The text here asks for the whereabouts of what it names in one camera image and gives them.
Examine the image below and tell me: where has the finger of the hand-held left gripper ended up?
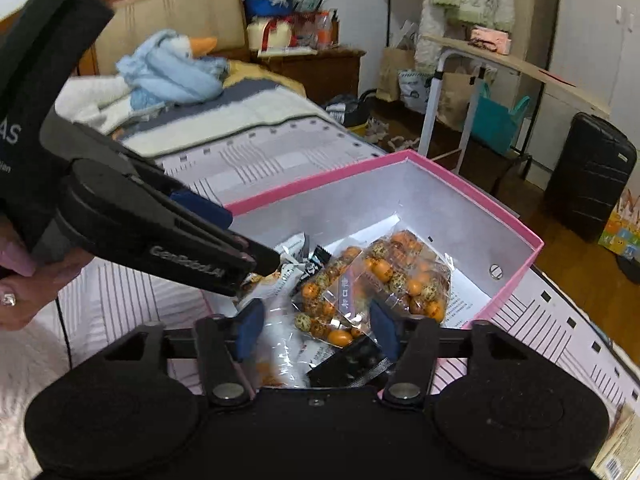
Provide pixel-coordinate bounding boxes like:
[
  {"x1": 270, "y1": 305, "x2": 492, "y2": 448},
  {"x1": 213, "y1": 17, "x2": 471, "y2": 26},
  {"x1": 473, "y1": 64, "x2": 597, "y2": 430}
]
[
  {"x1": 41, "y1": 109, "x2": 234, "y2": 232},
  {"x1": 115, "y1": 169, "x2": 282, "y2": 298}
]

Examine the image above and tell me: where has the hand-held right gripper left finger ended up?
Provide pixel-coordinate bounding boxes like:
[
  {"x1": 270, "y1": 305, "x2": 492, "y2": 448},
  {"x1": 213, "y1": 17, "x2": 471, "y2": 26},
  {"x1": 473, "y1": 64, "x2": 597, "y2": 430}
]
[{"x1": 104, "y1": 298, "x2": 266, "y2": 407}]

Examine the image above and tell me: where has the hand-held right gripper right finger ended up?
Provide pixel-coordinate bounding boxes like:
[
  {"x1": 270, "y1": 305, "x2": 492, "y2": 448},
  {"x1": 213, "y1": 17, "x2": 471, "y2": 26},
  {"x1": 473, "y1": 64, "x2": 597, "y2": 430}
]
[{"x1": 368, "y1": 298, "x2": 531, "y2": 404}]

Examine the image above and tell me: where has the clear bag of orange nuts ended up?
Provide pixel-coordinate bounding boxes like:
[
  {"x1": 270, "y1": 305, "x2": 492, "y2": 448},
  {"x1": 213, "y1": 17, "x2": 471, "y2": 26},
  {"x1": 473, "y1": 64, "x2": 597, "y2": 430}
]
[
  {"x1": 239, "y1": 269, "x2": 315, "y2": 389},
  {"x1": 292, "y1": 229, "x2": 452, "y2": 349}
]

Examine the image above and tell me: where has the black snack packet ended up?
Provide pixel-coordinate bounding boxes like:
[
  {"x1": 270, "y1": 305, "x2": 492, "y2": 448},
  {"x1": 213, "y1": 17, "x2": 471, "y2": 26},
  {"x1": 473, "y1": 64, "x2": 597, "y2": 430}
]
[{"x1": 305, "y1": 334, "x2": 392, "y2": 389}]

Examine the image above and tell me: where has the small dark snack packet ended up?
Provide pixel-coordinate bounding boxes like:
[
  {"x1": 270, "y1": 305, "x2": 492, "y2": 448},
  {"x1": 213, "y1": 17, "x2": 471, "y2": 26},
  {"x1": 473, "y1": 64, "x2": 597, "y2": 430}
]
[{"x1": 306, "y1": 244, "x2": 332, "y2": 273}]

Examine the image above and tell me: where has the pink cardboard box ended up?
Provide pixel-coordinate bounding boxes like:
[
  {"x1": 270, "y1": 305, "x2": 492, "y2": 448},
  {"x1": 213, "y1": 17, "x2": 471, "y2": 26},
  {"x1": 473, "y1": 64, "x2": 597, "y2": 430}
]
[{"x1": 202, "y1": 148, "x2": 545, "y2": 397}]

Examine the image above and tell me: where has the person's left hand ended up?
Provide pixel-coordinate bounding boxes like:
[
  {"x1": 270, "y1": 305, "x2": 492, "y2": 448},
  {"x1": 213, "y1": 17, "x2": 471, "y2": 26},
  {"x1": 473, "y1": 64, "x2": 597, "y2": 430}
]
[{"x1": 0, "y1": 232, "x2": 97, "y2": 332}]

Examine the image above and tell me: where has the white paper leaflet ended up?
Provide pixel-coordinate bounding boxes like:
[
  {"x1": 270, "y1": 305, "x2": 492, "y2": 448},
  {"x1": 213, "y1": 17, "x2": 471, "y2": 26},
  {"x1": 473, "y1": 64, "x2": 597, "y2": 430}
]
[{"x1": 444, "y1": 269, "x2": 494, "y2": 330}]

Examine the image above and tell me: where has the goose plush in blue cloth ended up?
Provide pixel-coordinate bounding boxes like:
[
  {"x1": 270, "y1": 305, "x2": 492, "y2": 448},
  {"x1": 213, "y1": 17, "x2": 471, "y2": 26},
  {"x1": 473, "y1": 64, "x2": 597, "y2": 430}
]
[{"x1": 114, "y1": 29, "x2": 232, "y2": 112}]

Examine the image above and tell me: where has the padded wooden headboard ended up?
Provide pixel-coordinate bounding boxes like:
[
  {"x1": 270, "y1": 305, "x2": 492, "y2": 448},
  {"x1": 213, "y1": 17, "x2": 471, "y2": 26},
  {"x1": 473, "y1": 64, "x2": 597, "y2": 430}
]
[{"x1": 0, "y1": 0, "x2": 264, "y2": 77}]

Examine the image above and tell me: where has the striped bedspread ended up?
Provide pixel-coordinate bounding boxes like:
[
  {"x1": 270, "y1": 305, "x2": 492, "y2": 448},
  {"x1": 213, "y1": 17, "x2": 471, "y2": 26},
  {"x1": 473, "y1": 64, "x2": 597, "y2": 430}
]
[{"x1": 45, "y1": 110, "x2": 640, "y2": 480}]

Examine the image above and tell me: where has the white cake box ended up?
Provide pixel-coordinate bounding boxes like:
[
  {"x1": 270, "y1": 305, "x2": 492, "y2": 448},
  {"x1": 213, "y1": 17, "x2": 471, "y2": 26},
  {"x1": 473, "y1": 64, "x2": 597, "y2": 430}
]
[{"x1": 247, "y1": 15, "x2": 294, "y2": 54}]

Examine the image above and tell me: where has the white fluffy blanket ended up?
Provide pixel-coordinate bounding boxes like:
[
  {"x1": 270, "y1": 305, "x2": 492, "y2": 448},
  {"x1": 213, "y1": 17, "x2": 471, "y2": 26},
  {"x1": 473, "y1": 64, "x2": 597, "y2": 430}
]
[{"x1": 0, "y1": 305, "x2": 101, "y2": 480}]

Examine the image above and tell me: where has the wooden nightstand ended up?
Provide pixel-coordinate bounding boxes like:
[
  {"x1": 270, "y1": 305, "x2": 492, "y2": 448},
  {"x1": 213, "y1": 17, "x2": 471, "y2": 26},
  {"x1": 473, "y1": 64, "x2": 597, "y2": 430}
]
[{"x1": 249, "y1": 47, "x2": 367, "y2": 107}]

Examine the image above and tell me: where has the teal shopping bag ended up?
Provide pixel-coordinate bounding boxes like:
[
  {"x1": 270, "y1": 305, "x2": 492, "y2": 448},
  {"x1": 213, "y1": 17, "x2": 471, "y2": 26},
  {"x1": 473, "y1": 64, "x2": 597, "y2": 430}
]
[{"x1": 471, "y1": 81, "x2": 532, "y2": 152}]

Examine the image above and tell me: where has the brown paper bag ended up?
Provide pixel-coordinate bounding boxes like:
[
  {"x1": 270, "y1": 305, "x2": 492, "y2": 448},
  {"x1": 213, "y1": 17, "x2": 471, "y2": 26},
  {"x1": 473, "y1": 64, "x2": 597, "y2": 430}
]
[
  {"x1": 439, "y1": 71, "x2": 484, "y2": 132},
  {"x1": 375, "y1": 46, "x2": 417, "y2": 104}
]

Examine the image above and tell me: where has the white plastic bag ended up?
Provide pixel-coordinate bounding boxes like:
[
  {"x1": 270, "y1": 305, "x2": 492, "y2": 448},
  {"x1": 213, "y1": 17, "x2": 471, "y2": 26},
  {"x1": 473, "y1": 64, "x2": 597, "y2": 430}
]
[{"x1": 398, "y1": 68, "x2": 434, "y2": 114}]

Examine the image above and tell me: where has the black suitcase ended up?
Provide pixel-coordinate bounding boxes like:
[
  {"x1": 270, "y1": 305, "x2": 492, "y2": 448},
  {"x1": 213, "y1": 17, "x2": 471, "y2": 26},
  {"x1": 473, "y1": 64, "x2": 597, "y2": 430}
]
[{"x1": 543, "y1": 112, "x2": 638, "y2": 244}]

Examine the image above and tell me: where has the colourful gift bag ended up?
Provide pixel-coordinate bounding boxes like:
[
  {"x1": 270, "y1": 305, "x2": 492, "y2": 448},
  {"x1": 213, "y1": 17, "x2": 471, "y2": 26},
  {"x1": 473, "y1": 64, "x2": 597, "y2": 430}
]
[{"x1": 597, "y1": 196, "x2": 640, "y2": 262}]

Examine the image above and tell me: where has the white-legged side table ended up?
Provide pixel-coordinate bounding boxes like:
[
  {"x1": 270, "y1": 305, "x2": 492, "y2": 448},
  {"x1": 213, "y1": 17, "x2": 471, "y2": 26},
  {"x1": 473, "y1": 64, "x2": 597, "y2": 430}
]
[{"x1": 416, "y1": 34, "x2": 614, "y2": 162}]

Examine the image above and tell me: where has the pink case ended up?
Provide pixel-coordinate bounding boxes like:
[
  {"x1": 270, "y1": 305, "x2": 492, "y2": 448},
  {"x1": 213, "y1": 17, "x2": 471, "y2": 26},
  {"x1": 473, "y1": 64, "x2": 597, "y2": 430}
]
[{"x1": 469, "y1": 26, "x2": 514, "y2": 56}]

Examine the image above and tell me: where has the black cable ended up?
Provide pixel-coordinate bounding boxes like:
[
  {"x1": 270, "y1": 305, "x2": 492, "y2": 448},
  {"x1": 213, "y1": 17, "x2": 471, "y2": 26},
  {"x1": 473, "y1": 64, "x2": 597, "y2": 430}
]
[{"x1": 54, "y1": 294, "x2": 72, "y2": 367}]

